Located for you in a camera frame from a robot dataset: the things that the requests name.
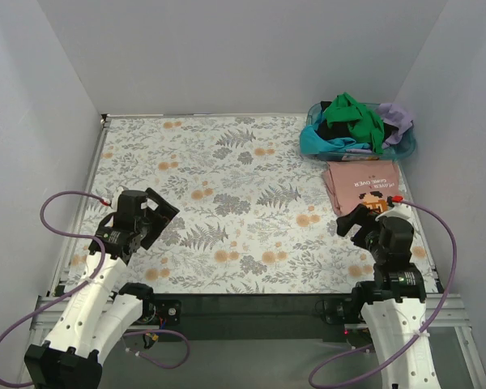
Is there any green t shirt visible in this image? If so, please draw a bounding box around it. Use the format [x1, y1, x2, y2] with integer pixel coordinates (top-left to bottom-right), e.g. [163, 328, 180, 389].
[322, 92, 385, 155]

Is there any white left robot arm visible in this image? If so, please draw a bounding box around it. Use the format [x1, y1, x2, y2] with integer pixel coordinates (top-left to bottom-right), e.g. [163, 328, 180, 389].
[24, 188, 179, 388]

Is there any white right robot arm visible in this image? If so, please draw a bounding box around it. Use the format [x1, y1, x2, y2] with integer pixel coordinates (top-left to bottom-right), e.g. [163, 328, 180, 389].
[337, 204, 441, 388]

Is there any folded pink t shirt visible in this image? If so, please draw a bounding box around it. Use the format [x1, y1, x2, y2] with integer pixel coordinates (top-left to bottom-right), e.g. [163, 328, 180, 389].
[322, 160, 399, 216]

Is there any teal plastic laundry basket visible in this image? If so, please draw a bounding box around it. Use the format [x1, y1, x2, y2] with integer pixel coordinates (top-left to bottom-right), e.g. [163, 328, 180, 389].
[309, 123, 416, 162]

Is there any floral table cloth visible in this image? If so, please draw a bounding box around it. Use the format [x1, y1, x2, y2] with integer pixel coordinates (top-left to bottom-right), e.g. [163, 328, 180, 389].
[63, 115, 437, 295]

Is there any teal t shirt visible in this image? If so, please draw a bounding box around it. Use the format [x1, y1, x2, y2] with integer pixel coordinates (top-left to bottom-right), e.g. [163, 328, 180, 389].
[299, 125, 372, 156]

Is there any black t shirt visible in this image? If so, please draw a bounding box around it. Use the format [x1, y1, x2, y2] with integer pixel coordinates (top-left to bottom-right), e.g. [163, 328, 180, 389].
[315, 120, 399, 152]

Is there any lavender t shirt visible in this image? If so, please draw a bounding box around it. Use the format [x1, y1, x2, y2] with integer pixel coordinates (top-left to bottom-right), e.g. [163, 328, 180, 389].
[346, 102, 415, 156]

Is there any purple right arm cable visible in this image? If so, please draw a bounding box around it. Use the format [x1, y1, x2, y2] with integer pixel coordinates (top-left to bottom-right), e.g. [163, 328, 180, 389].
[308, 195, 458, 389]

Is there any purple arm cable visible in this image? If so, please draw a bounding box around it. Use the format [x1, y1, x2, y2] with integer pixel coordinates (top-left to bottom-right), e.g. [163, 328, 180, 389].
[308, 195, 458, 389]
[0, 190, 191, 386]

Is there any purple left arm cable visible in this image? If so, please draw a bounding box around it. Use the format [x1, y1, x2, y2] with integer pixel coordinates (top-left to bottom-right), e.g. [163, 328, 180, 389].
[0, 190, 191, 386]

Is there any aluminium frame rail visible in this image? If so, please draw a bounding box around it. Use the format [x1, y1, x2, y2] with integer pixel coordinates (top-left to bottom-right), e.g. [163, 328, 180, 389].
[30, 294, 471, 329]

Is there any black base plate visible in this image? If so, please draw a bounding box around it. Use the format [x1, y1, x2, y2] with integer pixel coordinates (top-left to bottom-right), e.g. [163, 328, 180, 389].
[155, 293, 360, 341]

